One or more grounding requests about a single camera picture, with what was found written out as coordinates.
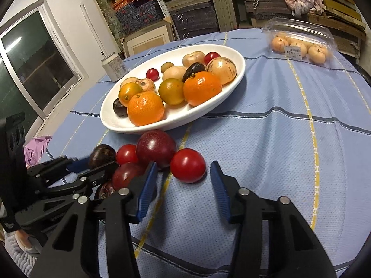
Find blue red patterned boxes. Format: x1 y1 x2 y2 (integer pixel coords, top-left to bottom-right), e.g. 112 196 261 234
112 0 163 34

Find dark red passion fruit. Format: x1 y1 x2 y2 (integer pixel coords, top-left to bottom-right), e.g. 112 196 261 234
112 162 147 192
136 130 177 169

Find dark window with white frame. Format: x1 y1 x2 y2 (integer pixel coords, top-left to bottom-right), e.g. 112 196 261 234
0 0 84 151

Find white wall conduit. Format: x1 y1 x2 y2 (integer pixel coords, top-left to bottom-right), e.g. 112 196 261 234
80 1 106 57

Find speckled tan round fruit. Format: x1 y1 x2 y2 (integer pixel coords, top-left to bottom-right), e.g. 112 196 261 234
206 57 237 85

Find shelf of stacked boxes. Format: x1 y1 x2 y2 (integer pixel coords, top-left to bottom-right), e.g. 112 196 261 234
97 0 367 61

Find white oval plate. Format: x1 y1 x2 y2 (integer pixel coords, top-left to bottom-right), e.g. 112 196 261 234
100 44 246 134

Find person's left hand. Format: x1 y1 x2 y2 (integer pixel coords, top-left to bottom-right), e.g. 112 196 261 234
4 229 43 257

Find green marbled panel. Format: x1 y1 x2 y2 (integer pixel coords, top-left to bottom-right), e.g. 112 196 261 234
95 0 124 44

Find orange mandarin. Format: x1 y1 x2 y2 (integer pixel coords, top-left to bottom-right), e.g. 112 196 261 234
127 91 165 127
183 71 223 107

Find pale drink can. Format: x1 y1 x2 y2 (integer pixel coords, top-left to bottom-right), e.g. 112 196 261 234
101 53 127 82

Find blue checked tablecloth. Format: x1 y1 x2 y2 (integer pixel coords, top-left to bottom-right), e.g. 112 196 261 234
38 28 371 278

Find clear plastic clamshell box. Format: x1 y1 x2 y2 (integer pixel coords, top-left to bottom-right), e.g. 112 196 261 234
261 17 338 68

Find dark brown round fruit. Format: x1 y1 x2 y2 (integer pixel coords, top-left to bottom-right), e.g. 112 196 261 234
88 144 117 169
182 62 206 83
97 180 116 200
112 98 129 118

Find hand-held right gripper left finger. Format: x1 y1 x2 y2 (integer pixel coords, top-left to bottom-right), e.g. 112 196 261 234
30 161 158 278

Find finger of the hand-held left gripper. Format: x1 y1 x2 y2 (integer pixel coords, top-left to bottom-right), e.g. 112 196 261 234
35 161 120 207
27 156 91 186

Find purple cloth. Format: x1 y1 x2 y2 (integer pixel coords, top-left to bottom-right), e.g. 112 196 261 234
24 136 53 168

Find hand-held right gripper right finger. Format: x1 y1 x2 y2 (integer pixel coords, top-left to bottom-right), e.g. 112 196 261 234
210 161 338 278

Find yellow green tomato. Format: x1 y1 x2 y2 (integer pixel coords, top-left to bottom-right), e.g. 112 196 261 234
119 82 144 107
158 78 186 105

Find open cardboard box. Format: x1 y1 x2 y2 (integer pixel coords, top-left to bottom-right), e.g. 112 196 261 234
120 17 176 58

